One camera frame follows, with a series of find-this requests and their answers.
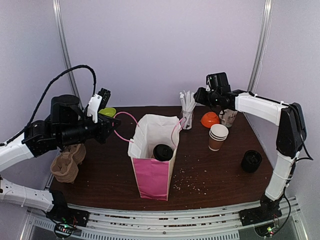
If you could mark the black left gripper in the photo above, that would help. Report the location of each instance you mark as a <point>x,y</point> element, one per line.
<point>104,128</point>

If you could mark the aluminium frame post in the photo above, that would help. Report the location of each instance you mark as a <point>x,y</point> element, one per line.
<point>261,45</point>
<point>63,43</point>

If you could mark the stack of pulp cup carriers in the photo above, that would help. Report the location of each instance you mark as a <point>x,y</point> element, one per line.
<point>64,167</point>

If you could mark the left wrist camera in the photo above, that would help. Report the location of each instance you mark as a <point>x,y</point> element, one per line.
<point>97,102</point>

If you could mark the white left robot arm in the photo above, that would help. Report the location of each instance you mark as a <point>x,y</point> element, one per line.
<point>22,159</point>

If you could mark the stack of brown paper cups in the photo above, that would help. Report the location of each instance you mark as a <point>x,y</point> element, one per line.
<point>218,133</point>

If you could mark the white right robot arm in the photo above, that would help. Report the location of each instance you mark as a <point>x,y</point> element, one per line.
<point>289,119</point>

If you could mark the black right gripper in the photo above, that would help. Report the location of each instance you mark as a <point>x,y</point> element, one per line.
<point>203,95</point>

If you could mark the aluminium frame post right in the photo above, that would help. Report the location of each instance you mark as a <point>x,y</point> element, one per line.
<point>261,45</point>

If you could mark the aluminium frame post left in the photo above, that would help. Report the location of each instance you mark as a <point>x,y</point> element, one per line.
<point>63,43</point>

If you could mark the green plastic bowl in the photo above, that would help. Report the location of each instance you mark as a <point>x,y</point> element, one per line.
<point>108,112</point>

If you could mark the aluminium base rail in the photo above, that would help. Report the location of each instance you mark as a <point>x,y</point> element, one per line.
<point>217,223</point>

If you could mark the stack of black cup lids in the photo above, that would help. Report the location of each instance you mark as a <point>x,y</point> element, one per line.
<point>251,161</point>

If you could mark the white ceramic mug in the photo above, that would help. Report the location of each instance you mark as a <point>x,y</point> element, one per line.
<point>227,117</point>

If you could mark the orange plastic bowl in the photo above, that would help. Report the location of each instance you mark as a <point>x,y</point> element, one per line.
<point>209,119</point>

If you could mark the white pink paper bag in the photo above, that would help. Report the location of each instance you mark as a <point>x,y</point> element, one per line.
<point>153,177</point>

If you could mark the glass jar of straws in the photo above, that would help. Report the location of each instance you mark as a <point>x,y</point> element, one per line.
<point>188,103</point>

